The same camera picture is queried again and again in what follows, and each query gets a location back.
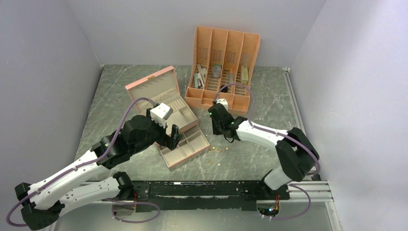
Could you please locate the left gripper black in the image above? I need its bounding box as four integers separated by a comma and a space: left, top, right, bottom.
130, 108, 183, 154

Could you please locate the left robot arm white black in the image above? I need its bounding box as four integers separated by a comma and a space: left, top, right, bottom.
15, 103, 181, 231

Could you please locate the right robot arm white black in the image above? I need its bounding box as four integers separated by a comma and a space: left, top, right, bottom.
208, 103, 320, 199

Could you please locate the pink jewelry box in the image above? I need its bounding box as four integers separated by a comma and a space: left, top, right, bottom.
125, 66, 210, 168

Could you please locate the black round cap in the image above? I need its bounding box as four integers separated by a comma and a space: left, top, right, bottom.
219, 85, 229, 93

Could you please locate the green rectangular box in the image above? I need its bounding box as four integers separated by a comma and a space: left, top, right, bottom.
241, 65, 249, 85

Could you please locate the orange capped tube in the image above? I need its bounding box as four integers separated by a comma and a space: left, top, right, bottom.
229, 68, 234, 84

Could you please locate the grey stapler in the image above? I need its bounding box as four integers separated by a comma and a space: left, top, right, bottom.
192, 64, 207, 89

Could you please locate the clear tape roll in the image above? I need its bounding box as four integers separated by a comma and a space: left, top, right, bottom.
211, 64, 222, 79

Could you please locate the orange desk file organizer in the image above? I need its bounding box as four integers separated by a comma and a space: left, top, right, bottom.
185, 26, 260, 116

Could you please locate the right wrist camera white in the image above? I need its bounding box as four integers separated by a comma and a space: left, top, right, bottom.
213, 98, 228, 110

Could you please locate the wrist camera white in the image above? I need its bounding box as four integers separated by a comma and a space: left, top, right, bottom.
213, 98, 228, 110
150, 103, 173, 128

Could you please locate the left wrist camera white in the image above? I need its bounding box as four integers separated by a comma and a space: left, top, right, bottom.
150, 103, 173, 128

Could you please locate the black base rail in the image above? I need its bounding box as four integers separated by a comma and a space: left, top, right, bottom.
116, 180, 290, 211

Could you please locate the aluminium frame rail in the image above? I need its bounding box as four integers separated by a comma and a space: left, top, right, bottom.
288, 181, 333, 202

